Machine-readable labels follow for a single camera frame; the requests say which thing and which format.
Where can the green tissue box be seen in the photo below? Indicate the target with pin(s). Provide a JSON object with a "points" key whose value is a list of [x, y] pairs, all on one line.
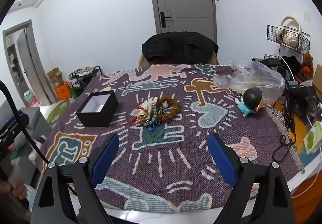
{"points": [[313, 138]]}

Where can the clear plastic bag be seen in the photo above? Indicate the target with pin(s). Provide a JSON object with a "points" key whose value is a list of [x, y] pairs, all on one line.
{"points": [[251, 75]]}

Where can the black stand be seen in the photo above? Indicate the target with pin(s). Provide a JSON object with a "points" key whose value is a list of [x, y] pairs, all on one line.
{"points": [[299, 95]]}

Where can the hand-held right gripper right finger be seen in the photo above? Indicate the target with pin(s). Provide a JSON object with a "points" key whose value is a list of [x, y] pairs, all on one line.
{"points": [[222, 161]]}

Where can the purple printed blanket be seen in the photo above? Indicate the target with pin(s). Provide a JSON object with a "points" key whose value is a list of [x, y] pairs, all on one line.
{"points": [[176, 163]]}

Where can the black jewelry box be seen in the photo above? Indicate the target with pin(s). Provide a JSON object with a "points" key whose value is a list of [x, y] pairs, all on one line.
{"points": [[100, 113]]}

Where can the green bag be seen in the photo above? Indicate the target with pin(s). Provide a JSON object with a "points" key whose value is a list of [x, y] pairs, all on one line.
{"points": [[76, 92]]}

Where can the cardboard box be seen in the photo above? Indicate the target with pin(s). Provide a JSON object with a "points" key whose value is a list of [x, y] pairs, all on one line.
{"points": [[54, 77]]}

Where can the white handbag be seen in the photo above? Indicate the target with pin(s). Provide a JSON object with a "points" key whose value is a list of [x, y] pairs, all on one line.
{"points": [[289, 38]]}

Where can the black shoe rack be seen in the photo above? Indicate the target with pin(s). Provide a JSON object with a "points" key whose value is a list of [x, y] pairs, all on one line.
{"points": [[83, 78]]}

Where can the orange bag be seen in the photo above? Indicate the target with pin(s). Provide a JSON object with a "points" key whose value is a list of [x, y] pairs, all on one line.
{"points": [[63, 91]]}

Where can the green round mat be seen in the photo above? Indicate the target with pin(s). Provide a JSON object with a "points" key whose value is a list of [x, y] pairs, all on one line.
{"points": [[57, 113]]}

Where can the brown plush toy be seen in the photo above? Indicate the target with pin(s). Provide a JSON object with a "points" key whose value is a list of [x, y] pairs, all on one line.
{"points": [[307, 65]]}

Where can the person's left hand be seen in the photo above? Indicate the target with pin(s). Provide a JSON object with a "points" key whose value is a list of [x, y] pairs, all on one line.
{"points": [[18, 191]]}

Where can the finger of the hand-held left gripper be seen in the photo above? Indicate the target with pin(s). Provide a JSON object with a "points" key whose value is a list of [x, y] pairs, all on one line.
{"points": [[15, 123]]}

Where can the blue toy figure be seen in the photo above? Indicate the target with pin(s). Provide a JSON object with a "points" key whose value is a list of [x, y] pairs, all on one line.
{"points": [[251, 100]]}

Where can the black jacket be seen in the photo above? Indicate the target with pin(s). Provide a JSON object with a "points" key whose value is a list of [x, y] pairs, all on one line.
{"points": [[178, 46]]}

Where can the grey side door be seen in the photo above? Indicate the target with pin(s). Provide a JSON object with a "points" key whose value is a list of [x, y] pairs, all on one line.
{"points": [[30, 63]]}

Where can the grey stool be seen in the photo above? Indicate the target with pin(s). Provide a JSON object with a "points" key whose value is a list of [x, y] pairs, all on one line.
{"points": [[36, 121]]}

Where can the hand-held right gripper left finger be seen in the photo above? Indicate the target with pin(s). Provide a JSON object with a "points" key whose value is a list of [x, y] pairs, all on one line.
{"points": [[105, 161]]}

